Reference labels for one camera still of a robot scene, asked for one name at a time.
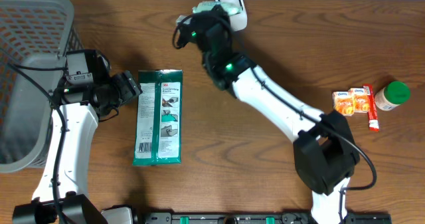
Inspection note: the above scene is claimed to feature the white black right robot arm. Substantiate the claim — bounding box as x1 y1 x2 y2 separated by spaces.
178 1 361 223

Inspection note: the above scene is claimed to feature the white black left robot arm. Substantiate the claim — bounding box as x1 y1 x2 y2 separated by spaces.
10 49 142 223

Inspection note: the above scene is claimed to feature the grey plastic shopping basket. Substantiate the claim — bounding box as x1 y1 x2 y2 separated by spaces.
1 0 82 173

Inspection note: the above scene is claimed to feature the green lid Knorr jar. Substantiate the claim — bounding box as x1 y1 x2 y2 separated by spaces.
375 81 410 111

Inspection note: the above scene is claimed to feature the light teal wipes pack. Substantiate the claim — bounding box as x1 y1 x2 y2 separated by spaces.
192 0 240 16

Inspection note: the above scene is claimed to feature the narrow orange tissue box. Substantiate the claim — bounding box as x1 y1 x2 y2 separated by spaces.
349 88 370 113

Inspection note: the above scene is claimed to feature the white barcode scanner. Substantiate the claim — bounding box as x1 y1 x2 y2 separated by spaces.
215 0 248 31

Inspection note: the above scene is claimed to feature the orange Kleenex tissue box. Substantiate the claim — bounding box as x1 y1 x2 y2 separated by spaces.
332 91 355 116

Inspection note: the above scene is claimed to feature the red sachet stick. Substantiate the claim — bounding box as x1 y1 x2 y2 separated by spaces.
363 84 379 132

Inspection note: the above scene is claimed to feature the green 3M gloves pack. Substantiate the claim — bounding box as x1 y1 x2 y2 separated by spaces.
132 69 183 166

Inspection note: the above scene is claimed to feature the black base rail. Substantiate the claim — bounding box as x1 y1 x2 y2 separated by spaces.
135 212 392 224

